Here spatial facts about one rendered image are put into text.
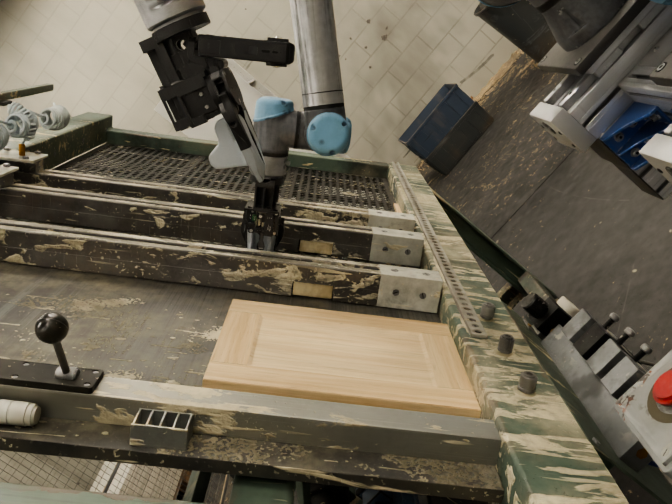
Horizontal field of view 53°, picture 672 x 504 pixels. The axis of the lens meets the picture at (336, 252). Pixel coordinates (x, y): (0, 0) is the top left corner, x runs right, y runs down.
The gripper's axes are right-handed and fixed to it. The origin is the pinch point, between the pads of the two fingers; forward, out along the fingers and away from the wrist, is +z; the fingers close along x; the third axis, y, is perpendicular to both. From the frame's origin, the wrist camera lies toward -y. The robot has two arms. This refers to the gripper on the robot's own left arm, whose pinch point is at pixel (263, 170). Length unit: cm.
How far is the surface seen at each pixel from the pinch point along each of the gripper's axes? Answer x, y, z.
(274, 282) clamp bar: -42, 15, 27
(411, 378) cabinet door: -9.9, -6.4, 40.4
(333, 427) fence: 9.1, 3.6, 32.9
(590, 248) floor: -189, -81, 109
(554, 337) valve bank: -29, -32, 53
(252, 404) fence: 7.2, 12.6, 26.8
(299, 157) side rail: -178, 16, 26
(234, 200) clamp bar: -88, 26, 17
